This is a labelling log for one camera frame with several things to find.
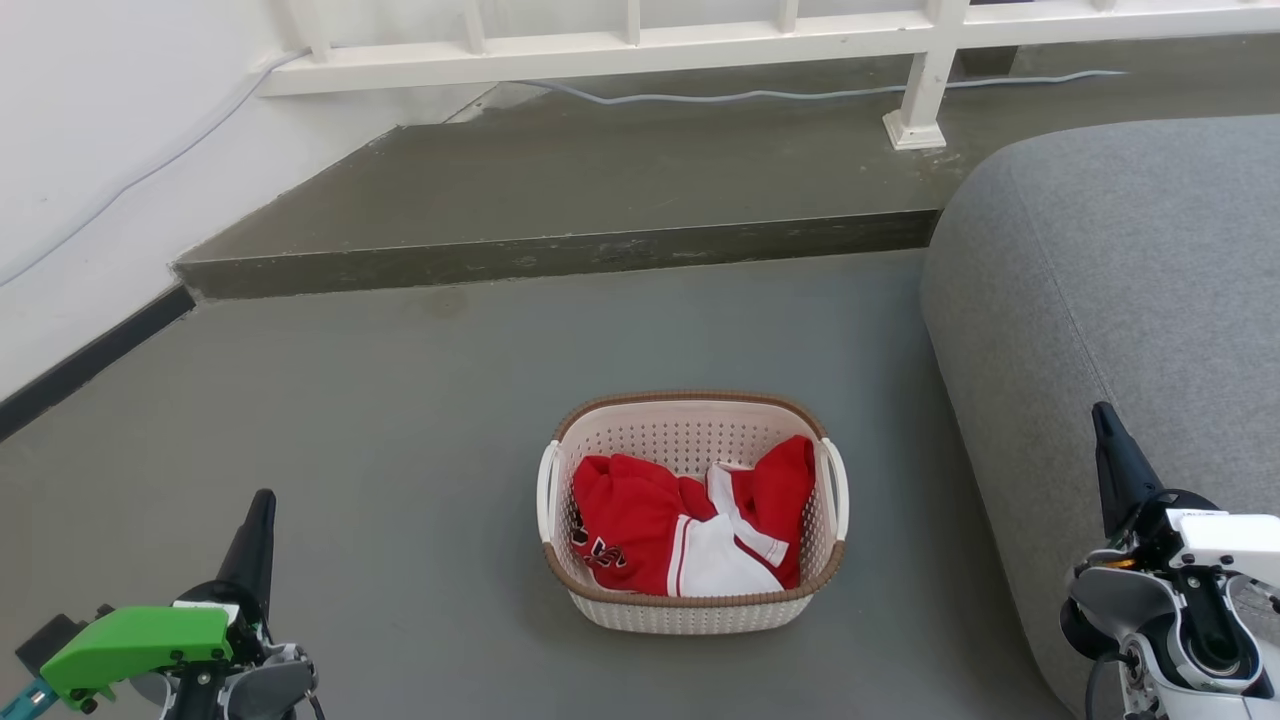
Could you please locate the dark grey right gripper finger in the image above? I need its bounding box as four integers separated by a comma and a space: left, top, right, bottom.
1092, 402, 1166, 536

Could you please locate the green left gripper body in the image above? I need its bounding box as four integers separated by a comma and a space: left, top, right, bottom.
0, 580, 271, 720

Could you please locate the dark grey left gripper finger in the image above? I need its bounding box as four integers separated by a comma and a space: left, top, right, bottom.
215, 489, 277, 601

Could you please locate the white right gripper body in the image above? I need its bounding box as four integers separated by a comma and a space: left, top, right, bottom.
1075, 490, 1280, 591

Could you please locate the white perforated plastic laundry basket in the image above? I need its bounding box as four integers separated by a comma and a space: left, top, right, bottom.
536, 390, 851, 636

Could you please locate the grey fabric sofa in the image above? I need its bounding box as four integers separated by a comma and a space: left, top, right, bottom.
920, 113, 1280, 716

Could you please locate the black baseboard strip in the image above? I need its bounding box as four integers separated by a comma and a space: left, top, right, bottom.
0, 283, 197, 441

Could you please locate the red and white jersey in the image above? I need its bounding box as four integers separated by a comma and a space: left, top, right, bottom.
570, 434, 816, 599

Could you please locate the dark raised concrete platform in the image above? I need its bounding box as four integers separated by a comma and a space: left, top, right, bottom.
172, 35, 1280, 301

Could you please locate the white wooden railing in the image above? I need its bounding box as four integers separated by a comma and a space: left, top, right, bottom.
258, 0, 1280, 151

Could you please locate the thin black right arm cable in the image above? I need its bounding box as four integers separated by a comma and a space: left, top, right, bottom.
1084, 650, 1131, 720

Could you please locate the thin pale wall cable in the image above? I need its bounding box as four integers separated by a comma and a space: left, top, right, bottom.
0, 50, 301, 289

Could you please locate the light grey floor cable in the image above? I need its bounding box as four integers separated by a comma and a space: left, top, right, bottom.
520, 68, 1133, 106

